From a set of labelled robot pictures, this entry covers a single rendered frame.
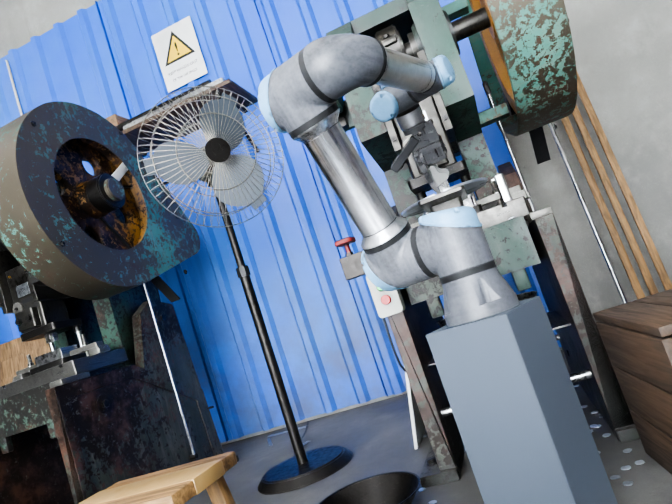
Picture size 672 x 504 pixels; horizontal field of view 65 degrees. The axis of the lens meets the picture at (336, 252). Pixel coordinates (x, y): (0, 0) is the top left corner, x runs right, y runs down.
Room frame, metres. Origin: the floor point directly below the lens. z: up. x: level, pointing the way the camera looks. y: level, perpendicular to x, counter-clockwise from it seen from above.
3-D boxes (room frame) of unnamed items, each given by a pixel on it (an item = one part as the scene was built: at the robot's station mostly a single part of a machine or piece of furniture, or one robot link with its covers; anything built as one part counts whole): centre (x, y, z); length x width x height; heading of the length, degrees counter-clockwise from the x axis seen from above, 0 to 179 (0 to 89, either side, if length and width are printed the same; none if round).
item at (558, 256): (1.87, -0.71, 0.45); 0.92 x 0.12 x 0.90; 165
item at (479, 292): (1.10, -0.24, 0.50); 0.15 x 0.15 x 0.10
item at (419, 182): (1.81, -0.42, 0.86); 0.20 x 0.16 x 0.05; 75
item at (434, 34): (1.95, -0.46, 0.83); 0.79 x 0.43 x 1.34; 165
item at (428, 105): (1.77, -0.41, 1.04); 0.17 x 0.15 x 0.30; 165
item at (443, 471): (2.01, -0.20, 0.45); 0.92 x 0.12 x 0.90; 165
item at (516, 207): (1.81, -0.42, 0.68); 0.45 x 0.30 x 0.06; 75
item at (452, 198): (1.64, -0.37, 0.72); 0.25 x 0.14 x 0.14; 165
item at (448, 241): (1.11, -0.24, 0.62); 0.13 x 0.12 x 0.14; 55
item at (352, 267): (1.67, -0.06, 0.62); 0.10 x 0.06 x 0.20; 75
